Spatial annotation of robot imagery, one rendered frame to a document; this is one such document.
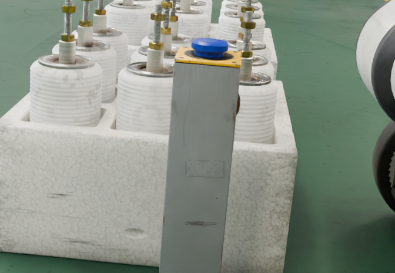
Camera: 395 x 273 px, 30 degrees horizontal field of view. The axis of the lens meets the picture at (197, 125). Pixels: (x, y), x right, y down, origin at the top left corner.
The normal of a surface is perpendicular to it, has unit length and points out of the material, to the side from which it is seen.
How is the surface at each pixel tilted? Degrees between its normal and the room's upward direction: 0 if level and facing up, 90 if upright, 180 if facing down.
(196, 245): 90
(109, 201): 90
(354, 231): 0
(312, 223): 0
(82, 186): 90
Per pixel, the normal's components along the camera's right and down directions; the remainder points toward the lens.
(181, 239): -0.06, 0.29
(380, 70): -0.73, 0.15
